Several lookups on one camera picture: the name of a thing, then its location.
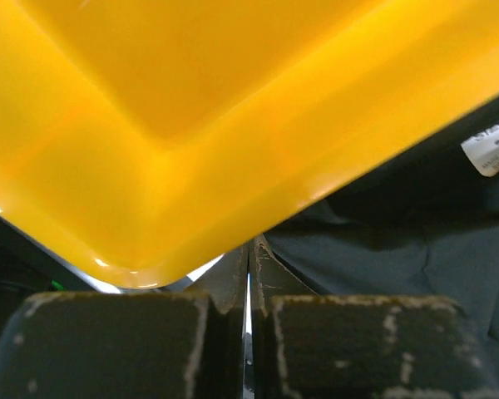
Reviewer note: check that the black printed t-shirt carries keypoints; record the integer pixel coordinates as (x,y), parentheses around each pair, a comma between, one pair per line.
(424,223)

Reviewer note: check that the yellow plastic bin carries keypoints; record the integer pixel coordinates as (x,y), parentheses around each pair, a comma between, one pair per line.
(141,139)

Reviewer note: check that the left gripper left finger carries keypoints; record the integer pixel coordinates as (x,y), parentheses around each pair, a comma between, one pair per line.
(188,344)

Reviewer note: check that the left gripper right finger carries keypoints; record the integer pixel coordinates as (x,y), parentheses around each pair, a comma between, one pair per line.
(308,345)

